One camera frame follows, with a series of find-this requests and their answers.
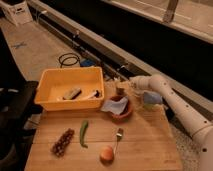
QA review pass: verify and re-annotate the orange peach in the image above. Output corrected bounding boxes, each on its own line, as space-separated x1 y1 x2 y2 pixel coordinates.
100 146 114 162

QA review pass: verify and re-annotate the dark metal cup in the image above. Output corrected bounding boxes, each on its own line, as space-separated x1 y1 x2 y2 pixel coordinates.
116 87 126 95

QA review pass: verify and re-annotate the metal fork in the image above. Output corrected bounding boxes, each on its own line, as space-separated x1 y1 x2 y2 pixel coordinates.
113 128 124 155

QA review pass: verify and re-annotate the green chili pepper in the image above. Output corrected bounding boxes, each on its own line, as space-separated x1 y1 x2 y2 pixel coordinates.
79 120 89 148

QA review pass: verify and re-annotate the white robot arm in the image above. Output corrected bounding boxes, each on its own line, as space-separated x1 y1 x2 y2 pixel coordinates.
129 74 213 171

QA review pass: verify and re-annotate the white spatula in bin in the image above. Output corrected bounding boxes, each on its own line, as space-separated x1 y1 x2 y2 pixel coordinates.
81 90 100 100

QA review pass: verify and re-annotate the white cardboard box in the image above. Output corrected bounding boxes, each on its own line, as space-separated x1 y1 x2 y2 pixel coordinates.
0 0 33 26

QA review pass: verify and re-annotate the terracotta bowl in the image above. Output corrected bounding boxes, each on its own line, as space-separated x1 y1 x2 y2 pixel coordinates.
107 95 133 121

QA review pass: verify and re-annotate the black coiled cable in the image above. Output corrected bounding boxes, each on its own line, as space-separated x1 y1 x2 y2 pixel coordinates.
58 52 82 69

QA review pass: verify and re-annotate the blue object on floor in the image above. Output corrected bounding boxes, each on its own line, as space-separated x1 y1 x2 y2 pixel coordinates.
80 59 95 67

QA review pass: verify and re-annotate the bunch of brown grapes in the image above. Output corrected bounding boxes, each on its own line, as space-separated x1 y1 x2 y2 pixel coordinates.
51 129 74 157

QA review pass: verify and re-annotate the brown brush in bin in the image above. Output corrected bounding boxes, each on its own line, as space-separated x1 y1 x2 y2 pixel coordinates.
62 88 81 100

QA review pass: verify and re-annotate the black chair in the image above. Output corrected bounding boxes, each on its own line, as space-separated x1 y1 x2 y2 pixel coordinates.
0 28 42 171

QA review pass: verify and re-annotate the blue yellow sponge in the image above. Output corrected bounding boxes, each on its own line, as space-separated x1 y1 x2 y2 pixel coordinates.
143 91 163 110

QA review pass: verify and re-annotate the blue cloth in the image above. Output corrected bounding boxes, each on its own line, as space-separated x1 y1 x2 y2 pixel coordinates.
101 96 129 115

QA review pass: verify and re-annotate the yellow plastic bin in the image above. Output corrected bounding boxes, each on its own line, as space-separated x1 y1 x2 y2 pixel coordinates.
34 67 105 111

